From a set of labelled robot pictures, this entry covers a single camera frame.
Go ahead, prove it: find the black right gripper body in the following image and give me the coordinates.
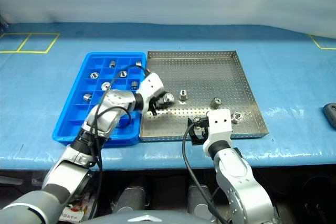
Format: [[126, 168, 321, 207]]
[[194, 117, 211, 133]]

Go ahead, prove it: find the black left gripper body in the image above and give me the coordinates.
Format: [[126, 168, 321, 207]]
[[148, 91, 166, 116]]

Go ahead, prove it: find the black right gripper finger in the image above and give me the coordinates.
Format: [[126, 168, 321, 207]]
[[187, 118, 198, 141], [191, 131, 208, 146]]

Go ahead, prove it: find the perforated steel tray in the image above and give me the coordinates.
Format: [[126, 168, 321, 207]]
[[139, 50, 270, 143]]

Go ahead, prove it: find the blue compartment tray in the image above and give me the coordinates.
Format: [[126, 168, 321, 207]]
[[51, 52, 147, 147]]

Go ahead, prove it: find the grey rounded shape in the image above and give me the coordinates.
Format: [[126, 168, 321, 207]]
[[115, 186, 146, 214], [186, 184, 214, 216]]

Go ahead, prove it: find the grey robot torso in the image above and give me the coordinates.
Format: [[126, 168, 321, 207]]
[[90, 209, 237, 224]]

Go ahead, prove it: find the blue plastic table cover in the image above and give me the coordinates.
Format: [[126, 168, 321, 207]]
[[0, 22, 336, 171]]

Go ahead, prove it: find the dark grey rounded device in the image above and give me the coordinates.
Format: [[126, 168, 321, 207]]
[[322, 103, 336, 130]]

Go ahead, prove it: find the white red printed box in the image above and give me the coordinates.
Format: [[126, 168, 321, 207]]
[[59, 200, 91, 222]]

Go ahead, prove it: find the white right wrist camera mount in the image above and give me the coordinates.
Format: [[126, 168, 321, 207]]
[[202, 108, 234, 156]]

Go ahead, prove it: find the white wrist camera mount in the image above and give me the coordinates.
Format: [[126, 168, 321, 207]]
[[202, 108, 234, 156], [139, 73, 165, 113]]

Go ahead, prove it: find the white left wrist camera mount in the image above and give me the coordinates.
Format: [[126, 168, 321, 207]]
[[139, 73, 165, 113]]

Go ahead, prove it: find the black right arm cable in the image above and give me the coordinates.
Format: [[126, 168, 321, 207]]
[[182, 119, 232, 224]]

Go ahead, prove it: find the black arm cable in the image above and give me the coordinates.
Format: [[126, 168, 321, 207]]
[[89, 64, 152, 221], [182, 119, 232, 224]]

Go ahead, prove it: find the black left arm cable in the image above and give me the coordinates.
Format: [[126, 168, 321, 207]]
[[89, 64, 152, 221]]

